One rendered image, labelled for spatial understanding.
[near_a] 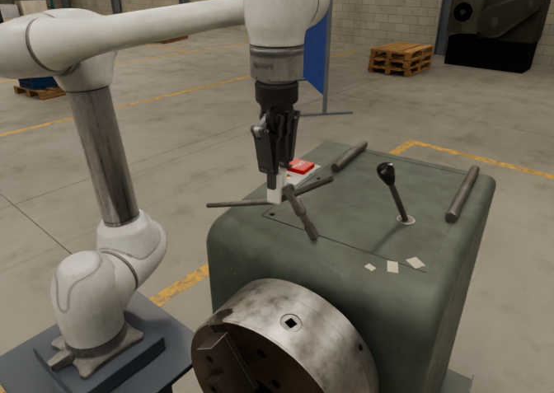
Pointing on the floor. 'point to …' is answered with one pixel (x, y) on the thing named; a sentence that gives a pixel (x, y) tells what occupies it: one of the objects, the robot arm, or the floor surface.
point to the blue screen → (320, 56)
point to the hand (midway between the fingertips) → (276, 185)
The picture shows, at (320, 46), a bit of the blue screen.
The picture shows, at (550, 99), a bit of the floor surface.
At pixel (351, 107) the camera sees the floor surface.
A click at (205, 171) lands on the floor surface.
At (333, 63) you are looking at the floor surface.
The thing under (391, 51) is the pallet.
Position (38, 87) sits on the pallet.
